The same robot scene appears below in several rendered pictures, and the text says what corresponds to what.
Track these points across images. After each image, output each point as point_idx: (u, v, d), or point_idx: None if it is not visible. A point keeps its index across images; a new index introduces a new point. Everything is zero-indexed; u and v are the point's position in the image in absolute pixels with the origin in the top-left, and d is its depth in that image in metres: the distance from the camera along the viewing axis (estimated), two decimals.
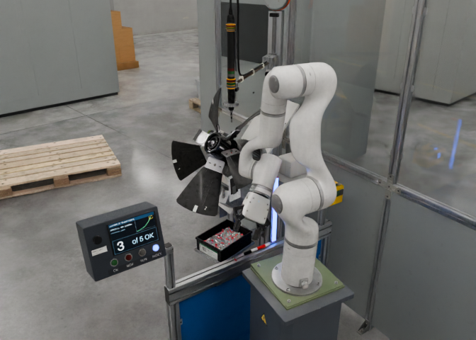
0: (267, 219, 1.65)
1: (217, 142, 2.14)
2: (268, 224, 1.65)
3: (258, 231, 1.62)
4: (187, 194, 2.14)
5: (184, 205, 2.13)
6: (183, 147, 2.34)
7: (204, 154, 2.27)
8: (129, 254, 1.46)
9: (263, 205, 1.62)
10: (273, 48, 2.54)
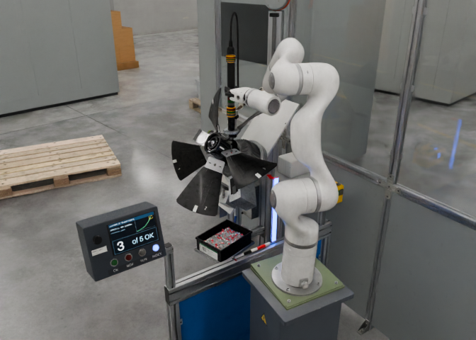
0: None
1: (217, 142, 2.14)
2: None
3: None
4: (187, 194, 2.14)
5: (184, 205, 2.13)
6: (183, 147, 2.34)
7: (204, 154, 2.27)
8: (129, 254, 1.46)
9: None
10: (273, 48, 2.54)
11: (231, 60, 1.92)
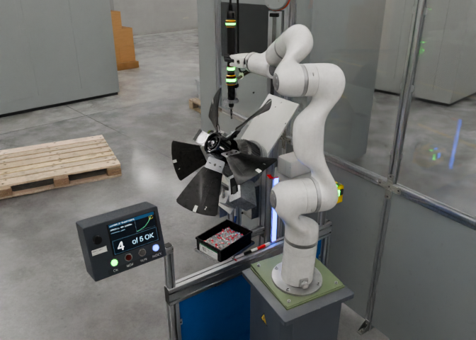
0: None
1: (217, 142, 2.14)
2: None
3: None
4: (187, 194, 2.14)
5: (184, 205, 2.13)
6: (183, 147, 2.34)
7: (204, 154, 2.27)
8: (129, 254, 1.46)
9: None
10: None
11: (231, 25, 1.86)
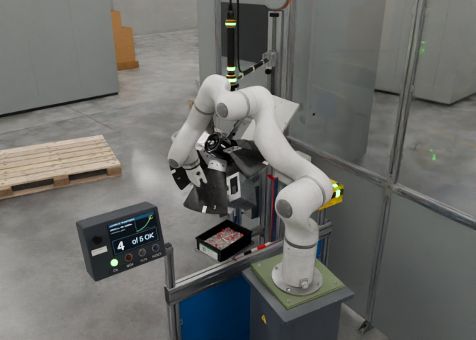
0: None
1: (213, 148, 2.14)
2: None
3: None
4: None
5: None
6: None
7: None
8: (129, 254, 1.46)
9: None
10: (273, 48, 2.54)
11: (231, 25, 1.86)
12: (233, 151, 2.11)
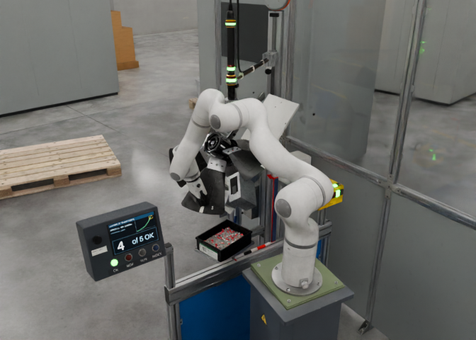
0: None
1: (213, 148, 2.14)
2: None
3: None
4: None
5: (170, 158, 2.38)
6: None
7: None
8: (129, 254, 1.46)
9: None
10: (273, 48, 2.54)
11: (231, 25, 1.86)
12: (232, 151, 2.11)
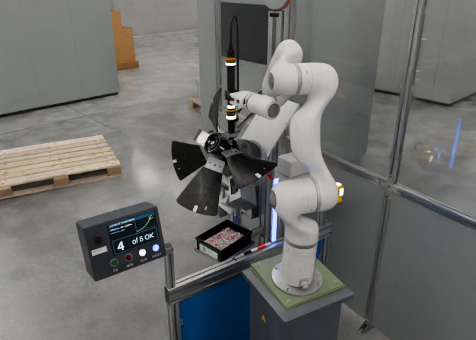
0: None
1: (212, 149, 2.14)
2: None
3: None
4: (178, 147, 2.36)
5: (172, 150, 2.40)
6: (216, 105, 2.30)
7: (217, 131, 2.27)
8: (129, 254, 1.46)
9: None
10: (273, 48, 2.54)
11: None
12: (231, 154, 2.11)
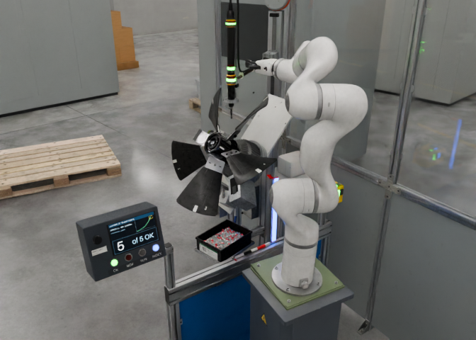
0: None
1: (212, 149, 2.14)
2: None
3: None
4: (178, 147, 2.36)
5: (172, 150, 2.40)
6: (216, 105, 2.30)
7: (217, 131, 2.27)
8: (129, 254, 1.46)
9: None
10: (273, 48, 2.54)
11: None
12: (231, 154, 2.11)
